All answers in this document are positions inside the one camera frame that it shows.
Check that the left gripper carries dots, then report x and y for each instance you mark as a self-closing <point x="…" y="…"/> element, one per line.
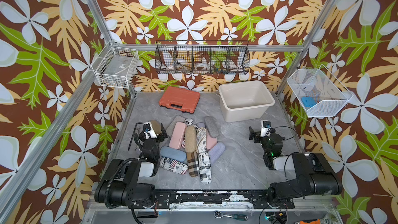
<point x="159" y="137"/>

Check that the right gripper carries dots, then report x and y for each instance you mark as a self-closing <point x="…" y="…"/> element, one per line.
<point x="252" y="134"/>

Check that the cream plastic storage box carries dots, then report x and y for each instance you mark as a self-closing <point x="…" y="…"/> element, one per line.
<point x="244" y="100"/>

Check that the plaid glasses case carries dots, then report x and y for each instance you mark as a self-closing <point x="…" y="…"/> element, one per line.
<point x="193" y="164"/>

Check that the newspaper print glasses case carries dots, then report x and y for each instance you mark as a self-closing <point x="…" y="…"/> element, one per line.
<point x="205" y="168"/>

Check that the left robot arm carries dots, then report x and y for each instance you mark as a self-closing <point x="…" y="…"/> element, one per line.
<point x="119" y="185"/>

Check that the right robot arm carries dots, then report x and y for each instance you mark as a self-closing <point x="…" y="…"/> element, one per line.
<point x="313" y="173"/>

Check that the light grey glasses case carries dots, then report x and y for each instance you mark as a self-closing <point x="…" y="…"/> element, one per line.
<point x="172" y="125"/>

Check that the blue glasses case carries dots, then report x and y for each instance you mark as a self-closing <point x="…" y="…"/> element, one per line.
<point x="172" y="153"/>

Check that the flag print glasses case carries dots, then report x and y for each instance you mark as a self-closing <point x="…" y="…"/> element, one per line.
<point x="173" y="165"/>

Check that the floral print glasses case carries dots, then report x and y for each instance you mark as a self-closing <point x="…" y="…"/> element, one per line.
<point x="201" y="139"/>

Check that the lavender glasses case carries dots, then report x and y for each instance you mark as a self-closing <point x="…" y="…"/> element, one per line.
<point x="215" y="152"/>

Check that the grey fabric glasses case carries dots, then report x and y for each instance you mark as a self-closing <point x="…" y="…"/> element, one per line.
<point x="211" y="126"/>

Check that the small pink glasses case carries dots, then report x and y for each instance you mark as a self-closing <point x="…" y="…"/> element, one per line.
<point x="210" y="141"/>

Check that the black hex key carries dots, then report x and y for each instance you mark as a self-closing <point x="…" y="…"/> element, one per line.
<point x="135" y="138"/>

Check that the red plastic tool case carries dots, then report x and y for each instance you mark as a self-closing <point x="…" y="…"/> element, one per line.
<point x="180" y="99"/>

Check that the blue object in basket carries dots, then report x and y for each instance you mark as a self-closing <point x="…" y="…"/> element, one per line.
<point x="308" y="102"/>

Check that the white mesh basket right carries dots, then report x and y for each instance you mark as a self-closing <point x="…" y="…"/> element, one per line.
<point x="321" y="84"/>

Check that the ratchet wrench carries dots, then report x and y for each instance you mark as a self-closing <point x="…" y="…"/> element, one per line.
<point x="240" y="217"/>

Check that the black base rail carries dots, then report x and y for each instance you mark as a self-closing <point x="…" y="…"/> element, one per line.
<point x="250" y="198"/>

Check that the white wire basket left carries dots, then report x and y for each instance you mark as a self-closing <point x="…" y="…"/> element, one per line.
<point x="115" y="65"/>

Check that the black wire basket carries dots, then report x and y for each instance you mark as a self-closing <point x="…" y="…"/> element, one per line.
<point x="201" y="57"/>

